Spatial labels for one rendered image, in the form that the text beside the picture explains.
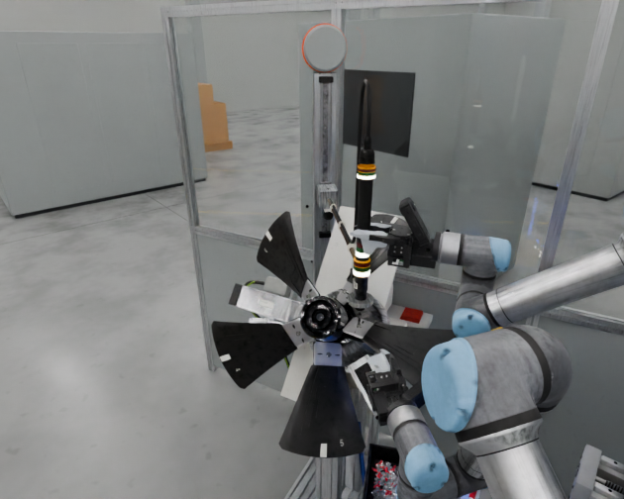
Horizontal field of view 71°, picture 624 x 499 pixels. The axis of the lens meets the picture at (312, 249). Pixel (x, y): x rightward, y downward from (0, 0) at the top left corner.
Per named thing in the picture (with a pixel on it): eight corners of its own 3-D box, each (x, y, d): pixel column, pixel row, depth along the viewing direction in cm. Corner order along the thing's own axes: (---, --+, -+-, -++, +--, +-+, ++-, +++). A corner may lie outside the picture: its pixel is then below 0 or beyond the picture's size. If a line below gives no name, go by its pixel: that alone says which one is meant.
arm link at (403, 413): (428, 415, 88) (428, 444, 91) (420, 398, 92) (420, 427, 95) (391, 422, 87) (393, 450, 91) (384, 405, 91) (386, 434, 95)
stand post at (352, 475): (344, 487, 207) (351, 271, 158) (361, 496, 203) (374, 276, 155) (339, 495, 203) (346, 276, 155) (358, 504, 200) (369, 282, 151)
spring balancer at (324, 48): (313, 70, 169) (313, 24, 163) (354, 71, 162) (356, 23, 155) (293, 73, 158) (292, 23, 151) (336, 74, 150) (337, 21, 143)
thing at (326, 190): (316, 202, 176) (316, 181, 172) (333, 201, 177) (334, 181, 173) (319, 211, 167) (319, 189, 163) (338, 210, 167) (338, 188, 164)
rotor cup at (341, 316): (311, 300, 135) (294, 291, 123) (358, 297, 130) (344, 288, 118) (311, 349, 130) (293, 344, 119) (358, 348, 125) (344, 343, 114)
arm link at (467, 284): (452, 322, 103) (459, 281, 99) (457, 298, 113) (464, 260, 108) (487, 330, 100) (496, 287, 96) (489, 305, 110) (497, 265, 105)
